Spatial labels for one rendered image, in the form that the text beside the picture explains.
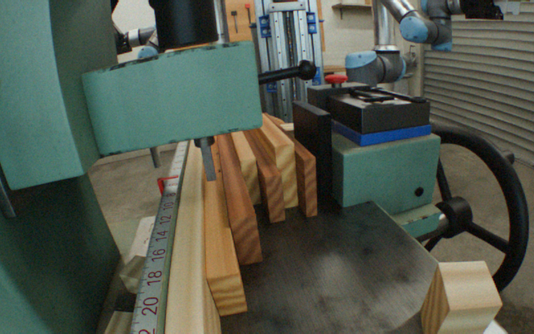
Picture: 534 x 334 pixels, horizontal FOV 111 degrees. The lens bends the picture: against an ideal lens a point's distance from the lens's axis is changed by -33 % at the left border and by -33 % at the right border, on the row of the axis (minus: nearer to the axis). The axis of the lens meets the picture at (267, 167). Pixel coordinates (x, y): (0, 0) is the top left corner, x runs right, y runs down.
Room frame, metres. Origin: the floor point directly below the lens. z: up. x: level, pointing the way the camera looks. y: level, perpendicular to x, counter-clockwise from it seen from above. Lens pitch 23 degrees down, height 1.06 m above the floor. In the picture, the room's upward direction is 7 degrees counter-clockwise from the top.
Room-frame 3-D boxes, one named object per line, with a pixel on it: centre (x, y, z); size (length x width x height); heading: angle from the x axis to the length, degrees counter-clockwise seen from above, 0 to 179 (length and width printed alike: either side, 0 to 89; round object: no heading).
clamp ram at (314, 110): (0.31, -0.08, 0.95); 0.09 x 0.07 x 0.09; 9
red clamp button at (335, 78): (0.35, -0.10, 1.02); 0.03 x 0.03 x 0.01
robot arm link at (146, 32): (1.10, 0.39, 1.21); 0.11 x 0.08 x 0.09; 99
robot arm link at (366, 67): (0.97, -0.39, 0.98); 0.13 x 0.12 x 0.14; 111
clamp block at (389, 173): (0.31, -0.13, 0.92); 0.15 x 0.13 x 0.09; 9
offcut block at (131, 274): (0.24, 0.18, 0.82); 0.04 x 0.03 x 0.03; 163
